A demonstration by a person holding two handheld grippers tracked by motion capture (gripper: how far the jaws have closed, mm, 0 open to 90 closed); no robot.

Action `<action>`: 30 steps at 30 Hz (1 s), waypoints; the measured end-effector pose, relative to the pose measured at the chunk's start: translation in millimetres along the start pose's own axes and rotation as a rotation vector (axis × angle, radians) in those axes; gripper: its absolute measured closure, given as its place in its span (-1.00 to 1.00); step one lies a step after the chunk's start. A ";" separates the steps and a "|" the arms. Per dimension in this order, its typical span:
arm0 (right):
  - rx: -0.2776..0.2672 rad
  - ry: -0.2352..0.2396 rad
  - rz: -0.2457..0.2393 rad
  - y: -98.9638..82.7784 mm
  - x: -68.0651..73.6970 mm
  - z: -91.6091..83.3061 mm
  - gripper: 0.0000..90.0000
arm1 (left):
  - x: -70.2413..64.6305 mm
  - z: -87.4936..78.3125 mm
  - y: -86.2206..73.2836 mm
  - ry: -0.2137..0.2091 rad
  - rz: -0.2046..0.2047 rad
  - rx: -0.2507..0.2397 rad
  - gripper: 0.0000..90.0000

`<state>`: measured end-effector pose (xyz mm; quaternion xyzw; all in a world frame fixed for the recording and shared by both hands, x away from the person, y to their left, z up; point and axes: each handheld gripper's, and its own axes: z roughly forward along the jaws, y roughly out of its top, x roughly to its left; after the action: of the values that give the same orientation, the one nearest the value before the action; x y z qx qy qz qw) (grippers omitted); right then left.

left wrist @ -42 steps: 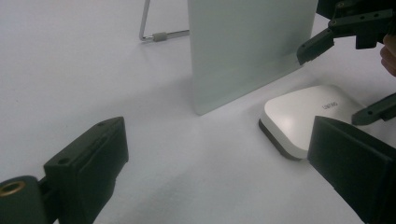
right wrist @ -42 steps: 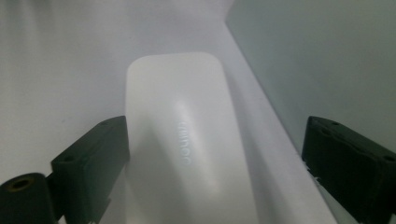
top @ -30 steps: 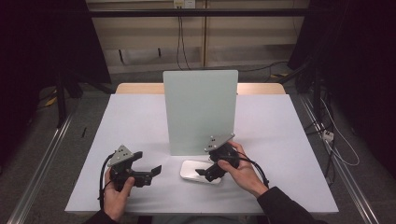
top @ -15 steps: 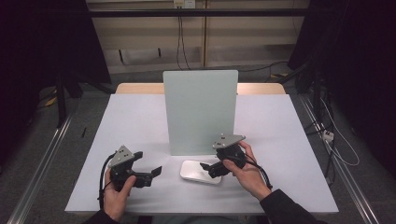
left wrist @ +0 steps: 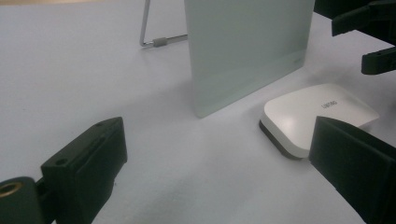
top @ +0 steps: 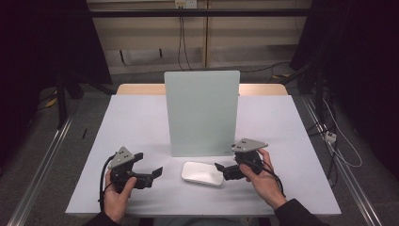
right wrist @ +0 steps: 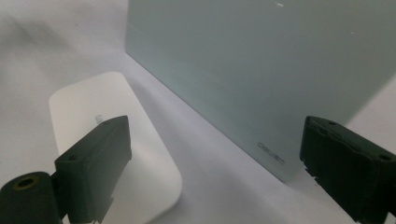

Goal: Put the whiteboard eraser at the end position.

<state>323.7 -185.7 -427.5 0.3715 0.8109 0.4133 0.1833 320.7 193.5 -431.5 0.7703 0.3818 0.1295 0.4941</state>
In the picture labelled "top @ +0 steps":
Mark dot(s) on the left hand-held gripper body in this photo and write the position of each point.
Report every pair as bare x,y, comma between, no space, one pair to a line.
121,158

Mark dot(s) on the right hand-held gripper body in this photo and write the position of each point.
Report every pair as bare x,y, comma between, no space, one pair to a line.
249,145

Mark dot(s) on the white board eraser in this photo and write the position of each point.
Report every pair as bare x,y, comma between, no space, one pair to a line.
202,173

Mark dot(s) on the person's right hand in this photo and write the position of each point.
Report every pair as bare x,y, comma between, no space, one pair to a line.
266,185

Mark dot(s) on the person's left hand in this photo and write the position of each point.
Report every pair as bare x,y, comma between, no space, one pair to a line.
116,202

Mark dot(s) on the white table cover sheet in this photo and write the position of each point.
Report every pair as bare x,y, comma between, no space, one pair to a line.
138,125

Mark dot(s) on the pale green glass writing board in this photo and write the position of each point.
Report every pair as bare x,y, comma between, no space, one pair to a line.
204,109

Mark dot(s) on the white power strip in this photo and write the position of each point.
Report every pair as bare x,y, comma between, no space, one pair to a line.
330,137

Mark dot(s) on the black metal stand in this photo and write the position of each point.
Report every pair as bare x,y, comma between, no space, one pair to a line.
61,103

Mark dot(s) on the black curtain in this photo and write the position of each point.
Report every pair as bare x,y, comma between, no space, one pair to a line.
360,62
37,47

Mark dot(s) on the aluminium floor rail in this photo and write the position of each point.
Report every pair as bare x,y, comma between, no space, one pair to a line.
40,175
354,188

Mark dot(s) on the white wall socket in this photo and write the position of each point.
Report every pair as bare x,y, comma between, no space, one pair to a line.
185,3

